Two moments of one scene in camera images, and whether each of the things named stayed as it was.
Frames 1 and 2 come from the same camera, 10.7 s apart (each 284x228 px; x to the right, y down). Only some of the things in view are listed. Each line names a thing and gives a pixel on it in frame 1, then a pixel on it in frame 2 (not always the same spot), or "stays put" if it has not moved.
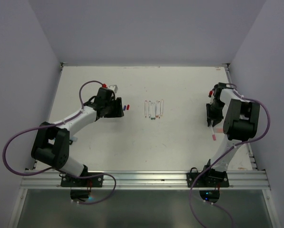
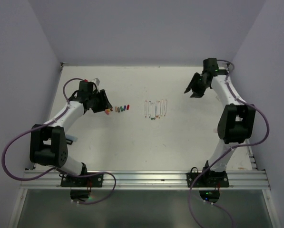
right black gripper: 210,116 -> 197,92
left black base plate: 93,181 stays put
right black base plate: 208,179 stays put
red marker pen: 145,109 stays put
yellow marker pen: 161,107 stays put
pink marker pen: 211,126 -> 165,105
